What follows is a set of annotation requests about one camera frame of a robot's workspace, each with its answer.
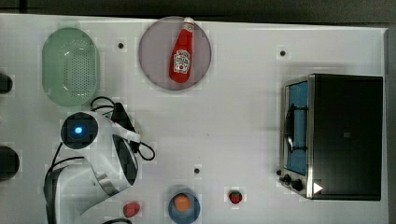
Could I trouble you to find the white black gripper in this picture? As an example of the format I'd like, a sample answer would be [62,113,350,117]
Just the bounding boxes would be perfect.
[110,102,141,153]

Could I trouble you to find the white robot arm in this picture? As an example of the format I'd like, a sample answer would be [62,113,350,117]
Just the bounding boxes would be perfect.
[44,103,141,224]

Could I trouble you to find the blue bowl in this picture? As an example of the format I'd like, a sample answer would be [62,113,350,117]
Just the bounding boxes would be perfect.
[167,186,201,224]

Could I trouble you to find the orange toy egg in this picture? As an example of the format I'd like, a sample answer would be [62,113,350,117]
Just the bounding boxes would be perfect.
[174,194,191,212]

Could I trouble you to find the red ketchup bottle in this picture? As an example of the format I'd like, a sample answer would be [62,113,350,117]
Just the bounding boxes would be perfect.
[169,17,194,83]

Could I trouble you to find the black round robot base upper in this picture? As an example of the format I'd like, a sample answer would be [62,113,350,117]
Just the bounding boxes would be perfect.
[0,74,13,94]

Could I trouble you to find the black toaster oven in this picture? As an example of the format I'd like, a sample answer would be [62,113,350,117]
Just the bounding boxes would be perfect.
[276,74,384,201]

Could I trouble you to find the pink red toy strawberry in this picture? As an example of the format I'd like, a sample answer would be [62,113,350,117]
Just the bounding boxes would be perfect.
[123,202,141,217]

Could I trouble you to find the black cable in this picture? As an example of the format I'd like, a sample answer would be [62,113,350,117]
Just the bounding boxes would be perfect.
[89,95,156,161]
[43,143,85,224]

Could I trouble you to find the green perforated colander basket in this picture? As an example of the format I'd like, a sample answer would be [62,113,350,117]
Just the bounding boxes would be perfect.
[42,28,100,107]

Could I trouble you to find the grey round plate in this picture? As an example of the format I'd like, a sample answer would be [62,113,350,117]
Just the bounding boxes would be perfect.
[138,16,212,91]

